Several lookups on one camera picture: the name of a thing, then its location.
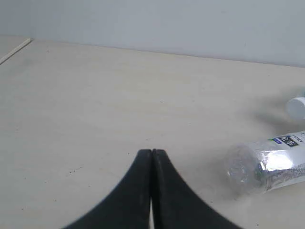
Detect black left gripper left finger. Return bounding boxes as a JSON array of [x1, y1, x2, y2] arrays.
[[66, 149, 152, 229]]

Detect clear Suntory oolong tea bottle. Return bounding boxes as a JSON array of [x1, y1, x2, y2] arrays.
[[224, 131, 305, 194]]

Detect wide white-cap balloon label bottle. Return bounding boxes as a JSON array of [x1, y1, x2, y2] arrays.
[[285, 90, 305, 120]]

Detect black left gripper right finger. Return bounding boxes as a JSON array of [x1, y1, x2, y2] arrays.
[[151, 149, 239, 229]]

